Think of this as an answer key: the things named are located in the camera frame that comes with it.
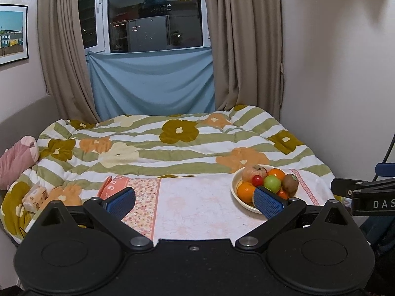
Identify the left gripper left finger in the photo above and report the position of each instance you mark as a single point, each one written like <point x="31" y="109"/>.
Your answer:
<point x="107" y="216"/>

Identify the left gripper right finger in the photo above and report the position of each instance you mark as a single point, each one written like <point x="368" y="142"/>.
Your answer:
<point x="280" y="215"/>

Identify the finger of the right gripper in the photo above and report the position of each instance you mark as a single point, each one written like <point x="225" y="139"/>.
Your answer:
<point x="385" y="169"/>

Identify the small green apple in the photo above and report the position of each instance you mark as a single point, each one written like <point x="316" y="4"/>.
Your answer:
<point x="272" y="183"/>

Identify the brown kiwi with sticker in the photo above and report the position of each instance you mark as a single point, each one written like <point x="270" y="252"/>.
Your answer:
<point x="290" y="184"/>

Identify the red cherry tomato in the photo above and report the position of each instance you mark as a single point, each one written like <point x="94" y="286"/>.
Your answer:
<point x="257" y="180"/>

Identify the large orange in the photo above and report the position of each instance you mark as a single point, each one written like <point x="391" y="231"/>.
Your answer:
<point x="245" y="192"/>

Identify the small tangerine right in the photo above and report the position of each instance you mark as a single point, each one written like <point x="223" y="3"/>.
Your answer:
<point x="283" y="194"/>

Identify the orange tangerine upper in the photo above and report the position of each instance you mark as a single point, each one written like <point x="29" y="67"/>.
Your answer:
<point x="277" y="173"/>

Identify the red yellow apple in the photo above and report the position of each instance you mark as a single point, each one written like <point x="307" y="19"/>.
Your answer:
<point x="250" y="171"/>

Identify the cream fruit bowl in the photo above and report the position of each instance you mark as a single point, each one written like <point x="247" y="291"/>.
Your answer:
<point x="237" y="179"/>

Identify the green striped floral duvet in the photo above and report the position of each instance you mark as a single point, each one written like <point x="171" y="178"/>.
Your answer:
<point x="79" y="156"/>

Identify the tissue pack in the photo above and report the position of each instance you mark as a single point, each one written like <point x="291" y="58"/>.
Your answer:
<point x="35" y="198"/>

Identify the pink plush pillow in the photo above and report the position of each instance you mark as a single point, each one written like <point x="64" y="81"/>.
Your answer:
<point x="14" y="161"/>

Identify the grey upholstered headboard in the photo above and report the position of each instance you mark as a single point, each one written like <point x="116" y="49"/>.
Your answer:
<point x="30" y="121"/>

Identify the blue cloth under window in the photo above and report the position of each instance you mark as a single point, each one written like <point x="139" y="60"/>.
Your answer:
<point x="161" y="83"/>

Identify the left beige curtain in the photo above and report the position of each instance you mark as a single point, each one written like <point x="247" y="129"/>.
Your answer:
<point x="63" y="59"/>

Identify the beige curtain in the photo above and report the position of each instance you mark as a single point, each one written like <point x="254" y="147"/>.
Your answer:
<point x="63" y="59"/>
<point x="246" y="40"/>

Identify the right beige curtain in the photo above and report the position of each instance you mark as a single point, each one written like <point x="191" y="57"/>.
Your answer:
<point x="246" y="40"/>

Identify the framed wall picture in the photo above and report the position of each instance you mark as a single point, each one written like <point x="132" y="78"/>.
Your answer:
<point x="14" y="42"/>

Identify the window with white frame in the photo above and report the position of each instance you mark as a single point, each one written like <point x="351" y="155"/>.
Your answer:
<point x="130" y="26"/>

